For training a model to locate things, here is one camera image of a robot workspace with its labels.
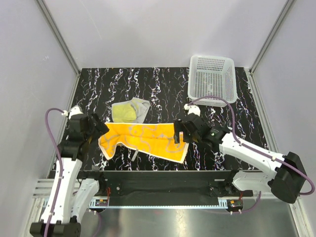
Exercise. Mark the orange towel with grey pattern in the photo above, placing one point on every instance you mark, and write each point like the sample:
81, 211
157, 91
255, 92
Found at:
153, 139

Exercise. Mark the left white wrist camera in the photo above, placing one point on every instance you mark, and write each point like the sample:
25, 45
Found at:
75, 110

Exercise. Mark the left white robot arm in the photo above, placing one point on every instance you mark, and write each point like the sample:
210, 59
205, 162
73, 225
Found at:
66, 207

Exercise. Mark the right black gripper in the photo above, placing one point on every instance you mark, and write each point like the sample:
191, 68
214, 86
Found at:
178, 128

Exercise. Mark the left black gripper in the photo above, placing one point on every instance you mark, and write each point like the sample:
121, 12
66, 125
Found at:
99, 129

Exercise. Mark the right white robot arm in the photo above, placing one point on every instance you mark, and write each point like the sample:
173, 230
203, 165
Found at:
282, 175

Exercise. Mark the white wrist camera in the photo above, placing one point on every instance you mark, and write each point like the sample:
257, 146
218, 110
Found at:
192, 109
75, 110

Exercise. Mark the aluminium frame post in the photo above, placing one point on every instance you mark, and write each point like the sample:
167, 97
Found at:
57, 34
274, 30

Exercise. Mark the right aluminium frame post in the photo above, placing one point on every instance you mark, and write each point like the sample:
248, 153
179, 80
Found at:
274, 30

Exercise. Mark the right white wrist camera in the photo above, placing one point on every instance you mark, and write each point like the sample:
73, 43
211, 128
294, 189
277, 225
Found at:
192, 109

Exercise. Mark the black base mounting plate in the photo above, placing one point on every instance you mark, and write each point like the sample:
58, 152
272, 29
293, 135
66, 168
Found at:
169, 184

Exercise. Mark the yellow and grey towel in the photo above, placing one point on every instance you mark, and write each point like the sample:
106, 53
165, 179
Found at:
132, 111

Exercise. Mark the connector block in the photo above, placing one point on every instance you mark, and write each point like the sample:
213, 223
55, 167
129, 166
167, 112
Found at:
237, 204
101, 203

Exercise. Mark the left aluminium frame post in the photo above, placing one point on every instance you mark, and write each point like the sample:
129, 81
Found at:
57, 34

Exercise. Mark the aluminium cross rail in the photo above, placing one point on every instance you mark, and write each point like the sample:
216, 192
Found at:
43, 188

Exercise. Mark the white perforated plastic basket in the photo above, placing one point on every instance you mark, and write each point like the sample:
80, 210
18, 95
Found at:
211, 80

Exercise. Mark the right connector block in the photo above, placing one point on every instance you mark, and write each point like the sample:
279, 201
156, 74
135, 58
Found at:
237, 204

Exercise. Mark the left connector block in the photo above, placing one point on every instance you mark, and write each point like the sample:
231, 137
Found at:
101, 203

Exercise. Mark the white slotted cable duct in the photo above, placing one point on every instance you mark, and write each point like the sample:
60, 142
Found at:
194, 203

